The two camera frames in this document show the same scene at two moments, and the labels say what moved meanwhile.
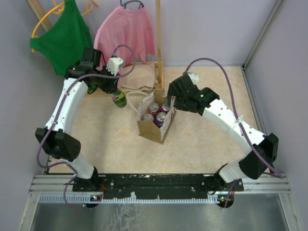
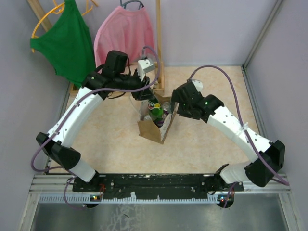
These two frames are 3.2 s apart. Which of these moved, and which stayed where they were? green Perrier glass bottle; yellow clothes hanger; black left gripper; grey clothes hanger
Moved: green Perrier glass bottle; black left gripper
Stayed: yellow clothes hanger; grey clothes hanger
